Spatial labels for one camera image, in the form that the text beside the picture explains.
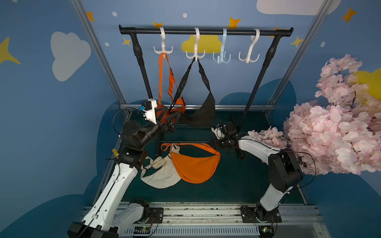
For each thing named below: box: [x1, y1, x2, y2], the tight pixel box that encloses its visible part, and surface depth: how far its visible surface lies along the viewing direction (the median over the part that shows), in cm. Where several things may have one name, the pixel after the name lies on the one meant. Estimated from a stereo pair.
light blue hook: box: [212, 28, 232, 65], surface depth 61 cm
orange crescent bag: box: [160, 143, 221, 184], surface depth 92 cm
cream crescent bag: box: [139, 144, 182, 189], surface depth 90 cm
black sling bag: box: [169, 57, 216, 128], surface depth 79 cm
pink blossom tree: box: [247, 54, 381, 176], surface depth 52 cm
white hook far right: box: [238, 28, 261, 64], surface depth 60 cm
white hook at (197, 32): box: [185, 27, 206, 62], surface depth 56 cm
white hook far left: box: [153, 26, 174, 55], surface depth 57 cm
